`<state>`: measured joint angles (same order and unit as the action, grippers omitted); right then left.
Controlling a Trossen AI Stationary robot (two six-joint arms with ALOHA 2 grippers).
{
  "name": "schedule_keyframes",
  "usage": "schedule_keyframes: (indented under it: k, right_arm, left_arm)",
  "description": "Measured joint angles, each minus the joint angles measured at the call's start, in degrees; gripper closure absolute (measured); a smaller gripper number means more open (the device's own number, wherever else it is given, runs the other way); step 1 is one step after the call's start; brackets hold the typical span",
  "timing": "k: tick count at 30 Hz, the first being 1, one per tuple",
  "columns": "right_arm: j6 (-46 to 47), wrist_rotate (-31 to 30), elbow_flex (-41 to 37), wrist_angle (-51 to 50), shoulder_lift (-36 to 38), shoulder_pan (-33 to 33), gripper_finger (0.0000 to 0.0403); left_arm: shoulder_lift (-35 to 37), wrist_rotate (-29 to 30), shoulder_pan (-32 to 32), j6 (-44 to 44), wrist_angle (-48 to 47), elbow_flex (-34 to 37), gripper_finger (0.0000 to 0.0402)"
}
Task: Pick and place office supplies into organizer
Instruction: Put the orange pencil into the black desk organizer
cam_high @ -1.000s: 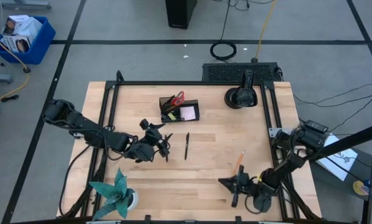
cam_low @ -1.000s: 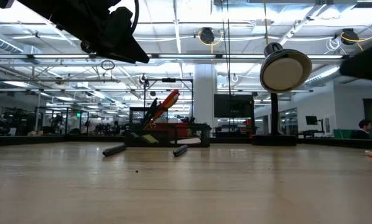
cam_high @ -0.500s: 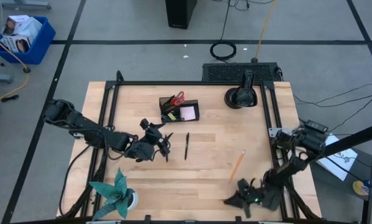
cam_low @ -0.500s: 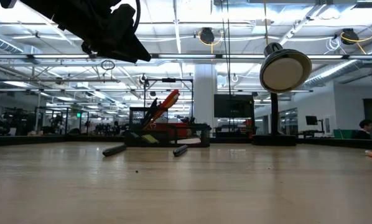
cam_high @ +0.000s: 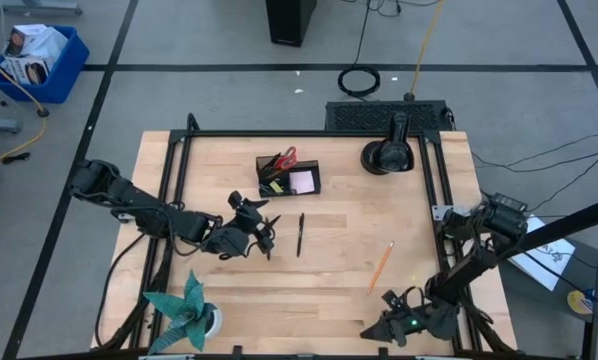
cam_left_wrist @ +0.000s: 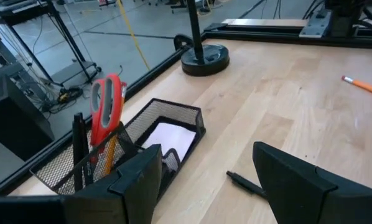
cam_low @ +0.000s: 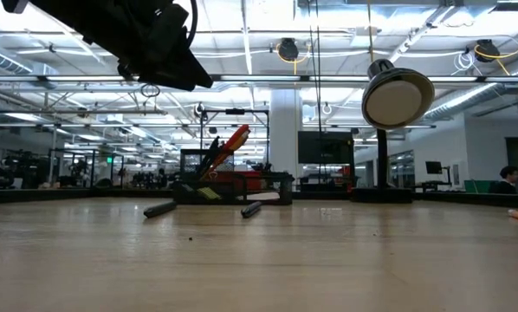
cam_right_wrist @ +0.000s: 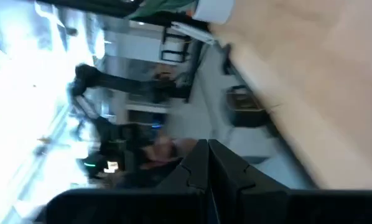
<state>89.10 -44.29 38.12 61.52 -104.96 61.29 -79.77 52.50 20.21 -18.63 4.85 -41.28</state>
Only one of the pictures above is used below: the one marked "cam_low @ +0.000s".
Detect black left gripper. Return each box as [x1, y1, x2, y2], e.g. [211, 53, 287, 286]
[89, 0, 215, 93]

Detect black pen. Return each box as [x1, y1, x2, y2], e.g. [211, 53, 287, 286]
[143, 200, 178, 219]
[240, 200, 263, 218]
[197, 135, 222, 174]

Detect red-handled scissors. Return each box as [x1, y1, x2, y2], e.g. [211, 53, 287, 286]
[206, 124, 252, 181]

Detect black mesh desk organizer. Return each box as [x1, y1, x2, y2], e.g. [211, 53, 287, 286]
[173, 148, 295, 206]

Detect red background box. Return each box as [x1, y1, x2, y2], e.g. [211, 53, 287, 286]
[222, 170, 264, 192]

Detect large black monitor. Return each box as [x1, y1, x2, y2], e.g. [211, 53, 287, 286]
[297, 130, 355, 166]

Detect black desk lamp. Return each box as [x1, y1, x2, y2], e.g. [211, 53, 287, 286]
[350, 58, 436, 204]

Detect green bin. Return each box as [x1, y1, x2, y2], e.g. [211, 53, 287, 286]
[463, 179, 486, 194]

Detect person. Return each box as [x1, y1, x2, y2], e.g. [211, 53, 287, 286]
[492, 166, 518, 195]

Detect ceiling cable reel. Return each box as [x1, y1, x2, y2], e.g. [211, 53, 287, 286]
[277, 37, 301, 62]
[474, 38, 502, 63]

